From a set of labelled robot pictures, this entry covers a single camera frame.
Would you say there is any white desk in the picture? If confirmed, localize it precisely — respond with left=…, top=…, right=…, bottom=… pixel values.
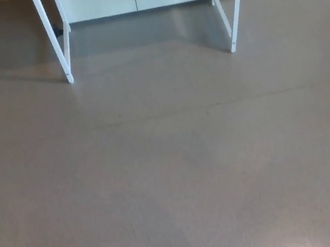
left=31, top=0, right=260, bottom=89

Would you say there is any small black floor object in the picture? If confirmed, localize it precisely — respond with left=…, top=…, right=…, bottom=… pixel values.
left=51, top=23, right=64, bottom=38

